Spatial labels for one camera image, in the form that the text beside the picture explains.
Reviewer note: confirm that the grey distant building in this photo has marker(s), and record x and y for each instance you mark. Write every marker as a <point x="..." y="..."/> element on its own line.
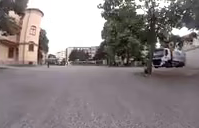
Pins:
<point x="83" y="50"/>

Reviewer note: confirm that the dark distant trees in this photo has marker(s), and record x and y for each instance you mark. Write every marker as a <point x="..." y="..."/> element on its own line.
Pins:
<point x="78" y="55"/>

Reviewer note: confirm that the grey asphalt ground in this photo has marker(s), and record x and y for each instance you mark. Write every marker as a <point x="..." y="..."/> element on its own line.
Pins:
<point x="97" y="100"/>

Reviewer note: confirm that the tall green tree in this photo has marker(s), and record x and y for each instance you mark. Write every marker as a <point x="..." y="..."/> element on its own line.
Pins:
<point x="130" y="30"/>

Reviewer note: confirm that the person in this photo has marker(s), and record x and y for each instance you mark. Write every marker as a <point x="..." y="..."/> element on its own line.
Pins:
<point x="48" y="63"/>

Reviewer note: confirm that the dark tree behind building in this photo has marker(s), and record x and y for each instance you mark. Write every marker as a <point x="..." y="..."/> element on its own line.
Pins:
<point x="43" y="41"/>

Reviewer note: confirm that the white truck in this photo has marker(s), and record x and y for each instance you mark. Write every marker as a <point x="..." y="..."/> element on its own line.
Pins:
<point x="163" y="57"/>

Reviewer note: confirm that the pink building with tower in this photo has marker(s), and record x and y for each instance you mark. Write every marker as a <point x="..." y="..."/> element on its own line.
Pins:
<point x="23" y="40"/>

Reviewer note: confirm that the overhanging dark tree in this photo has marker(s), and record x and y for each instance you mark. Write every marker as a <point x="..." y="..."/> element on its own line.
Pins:
<point x="3" y="13"/>

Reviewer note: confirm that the pale wall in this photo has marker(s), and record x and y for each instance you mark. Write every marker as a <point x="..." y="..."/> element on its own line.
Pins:
<point x="195" y="53"/>

